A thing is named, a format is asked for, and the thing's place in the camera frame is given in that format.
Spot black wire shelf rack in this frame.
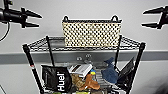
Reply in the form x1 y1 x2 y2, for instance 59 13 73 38
21 34 147 94

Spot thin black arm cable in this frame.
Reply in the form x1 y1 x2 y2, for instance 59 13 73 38
0 21 12 42

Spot small plain black bag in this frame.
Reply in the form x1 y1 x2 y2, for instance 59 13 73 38
116 56 136 92

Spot black bag with white print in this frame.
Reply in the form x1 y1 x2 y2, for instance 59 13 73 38
40 64 73 93

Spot small grey wall fitting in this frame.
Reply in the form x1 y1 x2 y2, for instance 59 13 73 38
84 53 93 64
76 56 83 63

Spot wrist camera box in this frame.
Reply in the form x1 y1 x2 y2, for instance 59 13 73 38
3 0 14 10

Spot pale woven basket dark spots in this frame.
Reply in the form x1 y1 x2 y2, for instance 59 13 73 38
61 14 123 49

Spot orange plush toy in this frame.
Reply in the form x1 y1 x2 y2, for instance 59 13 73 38
83 72 101 92

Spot tan knit plush toy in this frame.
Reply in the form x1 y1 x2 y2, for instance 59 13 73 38
70 73 86 91

